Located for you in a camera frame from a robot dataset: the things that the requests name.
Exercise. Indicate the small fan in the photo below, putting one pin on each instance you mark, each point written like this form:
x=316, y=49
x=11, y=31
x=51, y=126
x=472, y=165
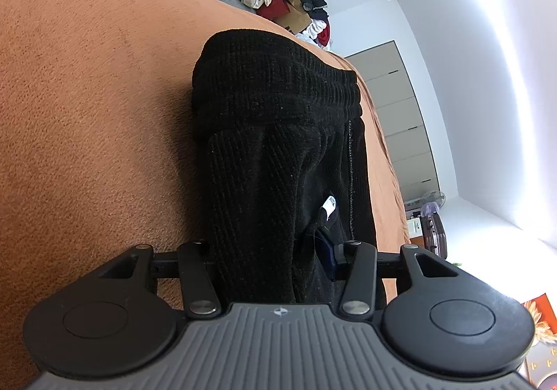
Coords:
x=431, y=200

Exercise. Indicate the cardboard box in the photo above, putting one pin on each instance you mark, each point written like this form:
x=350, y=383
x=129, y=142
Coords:
x=295, y=16

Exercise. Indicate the black pants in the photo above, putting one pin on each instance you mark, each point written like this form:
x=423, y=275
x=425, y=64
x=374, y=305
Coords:
x=278, y=164

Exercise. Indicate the orange printed poster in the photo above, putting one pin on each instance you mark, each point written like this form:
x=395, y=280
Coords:
x=539, y=329

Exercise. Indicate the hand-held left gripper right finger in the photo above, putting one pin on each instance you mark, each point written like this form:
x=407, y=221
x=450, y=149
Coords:
x=327, y=251

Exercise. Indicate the white and red clothes pile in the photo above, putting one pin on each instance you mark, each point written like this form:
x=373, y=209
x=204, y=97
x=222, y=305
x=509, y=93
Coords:
x=320, y=28

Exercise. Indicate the orange blanket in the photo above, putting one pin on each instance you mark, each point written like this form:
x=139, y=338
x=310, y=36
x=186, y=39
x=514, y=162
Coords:
x=95, y=120

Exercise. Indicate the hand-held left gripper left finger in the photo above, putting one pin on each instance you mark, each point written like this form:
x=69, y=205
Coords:
x=198, y=272

